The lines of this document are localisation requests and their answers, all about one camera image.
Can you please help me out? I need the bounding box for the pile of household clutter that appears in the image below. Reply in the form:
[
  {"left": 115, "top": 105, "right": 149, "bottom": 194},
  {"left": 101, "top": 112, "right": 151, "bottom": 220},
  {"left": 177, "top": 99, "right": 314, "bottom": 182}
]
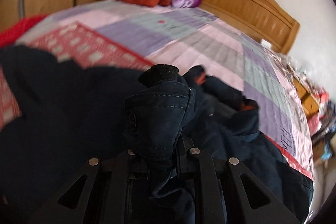
[{"left": 307, "top": 88, "right": 336, "bottom": 161}]

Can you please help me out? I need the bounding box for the pastel patchwork bed sheet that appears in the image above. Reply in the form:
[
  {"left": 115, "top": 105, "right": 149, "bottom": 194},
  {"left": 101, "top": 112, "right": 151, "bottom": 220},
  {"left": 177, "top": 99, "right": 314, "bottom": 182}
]
[{"left": 16, "top": 0, "right": 315, "bottom": 180}]

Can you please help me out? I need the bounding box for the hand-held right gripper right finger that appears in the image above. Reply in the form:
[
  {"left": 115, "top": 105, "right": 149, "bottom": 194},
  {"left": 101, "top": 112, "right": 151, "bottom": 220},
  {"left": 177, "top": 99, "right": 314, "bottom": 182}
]
[{"left": 173, "top": 135, "right": 301, "bottom": 224}]

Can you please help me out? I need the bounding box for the red checkered blanket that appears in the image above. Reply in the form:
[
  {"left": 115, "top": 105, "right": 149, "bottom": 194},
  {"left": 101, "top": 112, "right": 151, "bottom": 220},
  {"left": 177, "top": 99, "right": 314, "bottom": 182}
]
[{"left": 0, "top": 22, "right": 155, "bottom": 130}]

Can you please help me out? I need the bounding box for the red cloth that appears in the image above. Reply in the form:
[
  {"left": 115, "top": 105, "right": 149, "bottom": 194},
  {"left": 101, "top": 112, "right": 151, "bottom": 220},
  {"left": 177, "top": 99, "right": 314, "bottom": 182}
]
[{"left": 0, "top": 15, "right": 48, "bottom": 47}]

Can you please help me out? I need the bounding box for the wooden nightstand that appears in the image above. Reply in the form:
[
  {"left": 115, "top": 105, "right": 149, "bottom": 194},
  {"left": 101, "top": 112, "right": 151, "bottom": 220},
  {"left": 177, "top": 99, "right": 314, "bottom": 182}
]
[{"left": 291, "top": 74, "right": 322, "bottom": 117}]

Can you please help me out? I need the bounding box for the navy blue padded jacket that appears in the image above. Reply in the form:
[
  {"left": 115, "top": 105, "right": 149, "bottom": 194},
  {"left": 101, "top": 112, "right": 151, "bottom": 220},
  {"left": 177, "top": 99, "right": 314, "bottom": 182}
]
[{"left": 0, "top": 46, "right": 314, "bottom": 224}]

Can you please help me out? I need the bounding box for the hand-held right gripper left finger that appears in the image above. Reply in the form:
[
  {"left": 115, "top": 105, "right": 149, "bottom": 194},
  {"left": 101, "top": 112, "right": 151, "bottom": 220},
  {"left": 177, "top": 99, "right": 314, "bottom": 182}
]
[{"left": 26, "top": 149, "right": 150, "bottom": 224}]

